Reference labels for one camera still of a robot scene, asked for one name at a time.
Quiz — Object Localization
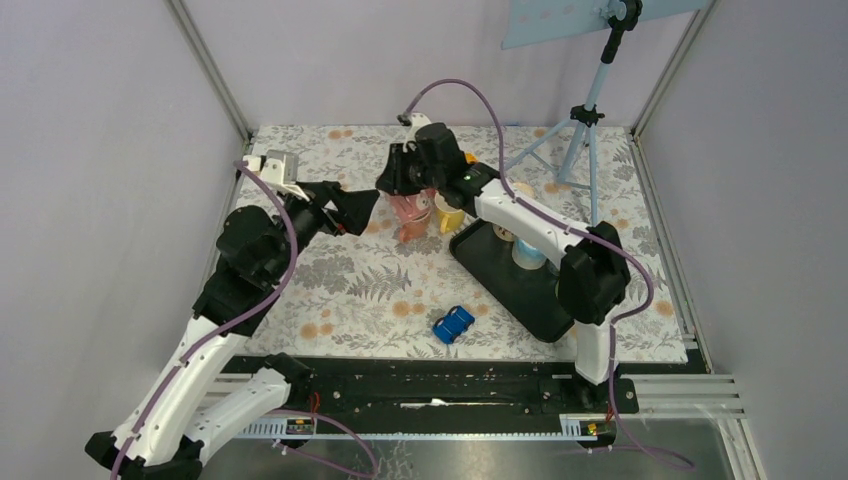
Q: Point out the yellow ceramic mug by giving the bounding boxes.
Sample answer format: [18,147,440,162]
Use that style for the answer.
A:
[434,193,465,234]

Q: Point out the light blue perforated board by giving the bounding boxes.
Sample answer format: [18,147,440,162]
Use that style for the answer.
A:
[501,0,707,50]

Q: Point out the light blue tripod stand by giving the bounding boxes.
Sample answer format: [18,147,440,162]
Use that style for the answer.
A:
[504,24,635,224]

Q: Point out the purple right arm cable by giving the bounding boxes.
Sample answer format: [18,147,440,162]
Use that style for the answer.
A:
[397,79,697,473]

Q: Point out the large pink speckled mug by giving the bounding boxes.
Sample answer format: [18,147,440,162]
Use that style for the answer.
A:
[387,189,436,243]

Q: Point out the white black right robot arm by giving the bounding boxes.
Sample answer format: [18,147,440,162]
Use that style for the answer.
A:
[376,114,631,412]

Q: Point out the beige patterned tall mug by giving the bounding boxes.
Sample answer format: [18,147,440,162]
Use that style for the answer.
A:
[492,224,515,242]

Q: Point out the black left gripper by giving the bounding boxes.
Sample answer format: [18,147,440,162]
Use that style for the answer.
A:
[264,179,380,283]

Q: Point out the black plastic tray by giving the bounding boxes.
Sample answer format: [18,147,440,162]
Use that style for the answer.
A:
[448,220,574,343]

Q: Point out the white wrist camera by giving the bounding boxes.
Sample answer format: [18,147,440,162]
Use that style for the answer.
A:
[242,150,310,200]
[397,112,432,149]

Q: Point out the white slotted cable duct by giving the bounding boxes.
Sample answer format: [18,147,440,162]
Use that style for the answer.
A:
[236,414,615,442]

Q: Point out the blue toy car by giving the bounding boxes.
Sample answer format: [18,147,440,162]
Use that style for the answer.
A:
[432,305,476,345]

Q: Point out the floral patterned table mat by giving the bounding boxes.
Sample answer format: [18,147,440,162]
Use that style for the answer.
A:
[242,125,687,363]

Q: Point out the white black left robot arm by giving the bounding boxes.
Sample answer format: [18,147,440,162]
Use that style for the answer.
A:
[84,181,380,479]

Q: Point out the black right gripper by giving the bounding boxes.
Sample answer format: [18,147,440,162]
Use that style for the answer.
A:
[375,143,444,198]

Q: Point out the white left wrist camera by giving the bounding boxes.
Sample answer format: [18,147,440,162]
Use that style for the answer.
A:
[242,150,310,200]

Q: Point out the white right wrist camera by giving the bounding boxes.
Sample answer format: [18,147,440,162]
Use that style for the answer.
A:
[397,112,432,149]

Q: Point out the light blue mug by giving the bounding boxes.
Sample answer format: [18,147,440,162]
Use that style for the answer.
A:
[511,238,548,271]

